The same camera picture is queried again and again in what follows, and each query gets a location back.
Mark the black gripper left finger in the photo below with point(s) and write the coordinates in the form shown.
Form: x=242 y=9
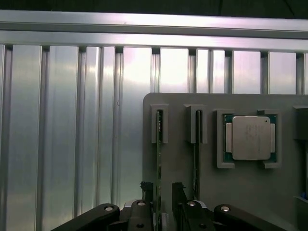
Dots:
x=142 y=211

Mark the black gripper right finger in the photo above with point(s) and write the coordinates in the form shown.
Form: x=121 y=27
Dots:
x=187 y=211

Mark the grey parts rack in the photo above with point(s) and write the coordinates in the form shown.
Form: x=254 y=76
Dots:
x=240 y=187

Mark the silver CPU chip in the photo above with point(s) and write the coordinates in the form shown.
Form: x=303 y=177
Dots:
x=250 y=138

